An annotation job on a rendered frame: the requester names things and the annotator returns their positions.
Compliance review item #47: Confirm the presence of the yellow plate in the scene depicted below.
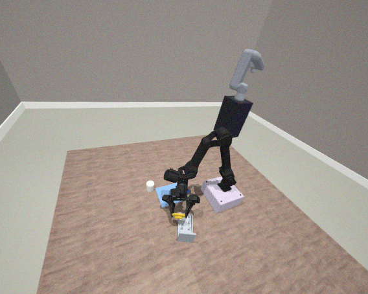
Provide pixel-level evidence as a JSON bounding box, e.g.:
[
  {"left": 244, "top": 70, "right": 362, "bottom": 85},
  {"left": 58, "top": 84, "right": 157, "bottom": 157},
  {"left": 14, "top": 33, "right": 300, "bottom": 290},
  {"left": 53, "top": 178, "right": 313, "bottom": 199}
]
[{"left": 172, "top": 213, "right": 185, "bottom": 219}]

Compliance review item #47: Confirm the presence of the white cylinder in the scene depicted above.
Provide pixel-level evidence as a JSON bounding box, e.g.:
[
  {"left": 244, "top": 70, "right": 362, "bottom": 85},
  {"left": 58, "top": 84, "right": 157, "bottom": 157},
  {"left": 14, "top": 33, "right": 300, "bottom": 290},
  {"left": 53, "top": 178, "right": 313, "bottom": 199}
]
[{"left": 146, "top": 181, "right": 154, "bottom": 192}]

